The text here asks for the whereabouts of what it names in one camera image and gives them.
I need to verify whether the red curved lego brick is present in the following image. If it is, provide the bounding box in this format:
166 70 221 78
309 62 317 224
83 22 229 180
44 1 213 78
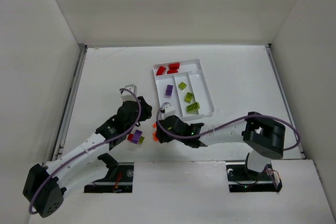
167 69 179 74

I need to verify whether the purple long lego brick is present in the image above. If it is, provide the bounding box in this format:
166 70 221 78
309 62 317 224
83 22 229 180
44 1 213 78
131 130 142 144

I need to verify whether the lime lego under purple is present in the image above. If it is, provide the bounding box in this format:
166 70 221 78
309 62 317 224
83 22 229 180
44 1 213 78
184 92 194 103

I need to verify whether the red flower lego brick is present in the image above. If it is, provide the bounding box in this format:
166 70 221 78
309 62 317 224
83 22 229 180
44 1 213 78
156 66 166 76

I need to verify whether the white divided sorting tray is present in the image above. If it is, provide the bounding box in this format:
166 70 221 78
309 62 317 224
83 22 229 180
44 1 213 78
153 59 215 121

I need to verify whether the lime green small lego brick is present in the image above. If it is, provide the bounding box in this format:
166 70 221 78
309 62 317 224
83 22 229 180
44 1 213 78
138 136 144 145

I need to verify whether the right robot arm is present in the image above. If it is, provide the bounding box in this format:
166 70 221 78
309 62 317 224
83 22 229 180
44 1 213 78
156 112 286 173

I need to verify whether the red square lego brick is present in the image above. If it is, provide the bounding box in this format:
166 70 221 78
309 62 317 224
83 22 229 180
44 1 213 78
169 62 180 70

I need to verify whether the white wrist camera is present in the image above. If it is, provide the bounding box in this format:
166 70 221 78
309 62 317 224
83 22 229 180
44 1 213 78
121 84 137 102
160 102 175 118

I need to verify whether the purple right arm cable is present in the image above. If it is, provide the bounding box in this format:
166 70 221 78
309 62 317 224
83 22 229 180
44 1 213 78
156 107 301 151

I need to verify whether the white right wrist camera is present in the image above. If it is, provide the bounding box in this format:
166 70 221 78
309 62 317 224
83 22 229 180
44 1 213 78
160 102 175 118

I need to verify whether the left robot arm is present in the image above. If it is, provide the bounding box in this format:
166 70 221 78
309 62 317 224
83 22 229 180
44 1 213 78
23 96 152 218

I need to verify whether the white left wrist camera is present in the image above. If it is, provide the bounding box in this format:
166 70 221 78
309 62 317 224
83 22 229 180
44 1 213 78
121 84 137 102

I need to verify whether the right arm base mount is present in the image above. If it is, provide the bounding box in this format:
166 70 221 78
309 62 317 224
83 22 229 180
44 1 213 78
226 158 283 193

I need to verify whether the small red lego brick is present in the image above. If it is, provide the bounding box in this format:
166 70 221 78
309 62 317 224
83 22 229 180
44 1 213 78
127 134 133 141

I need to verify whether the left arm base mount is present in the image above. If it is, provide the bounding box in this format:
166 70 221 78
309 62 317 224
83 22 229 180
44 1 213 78
83 154 134 194

